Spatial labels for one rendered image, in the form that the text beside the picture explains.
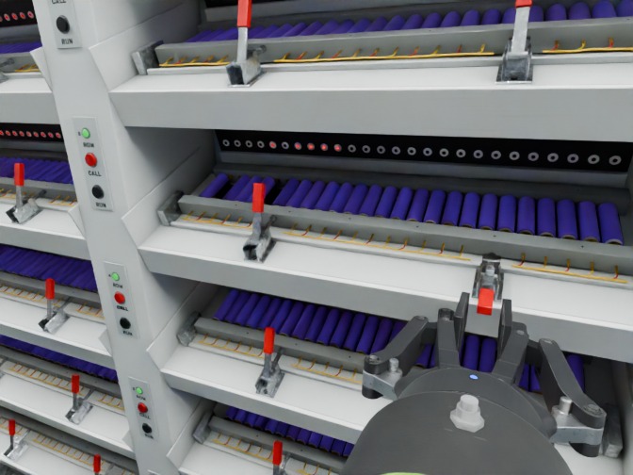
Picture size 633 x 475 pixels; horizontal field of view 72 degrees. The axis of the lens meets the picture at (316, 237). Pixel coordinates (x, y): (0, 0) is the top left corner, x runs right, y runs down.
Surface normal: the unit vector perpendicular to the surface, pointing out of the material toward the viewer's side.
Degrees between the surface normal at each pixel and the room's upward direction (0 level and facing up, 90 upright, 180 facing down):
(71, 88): 90
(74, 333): 20
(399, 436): 28
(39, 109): 110
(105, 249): 90
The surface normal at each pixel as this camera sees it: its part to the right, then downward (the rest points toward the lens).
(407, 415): -0.37, -0.93
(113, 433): -0.15, -0.77
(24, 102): -0.36, 0.63
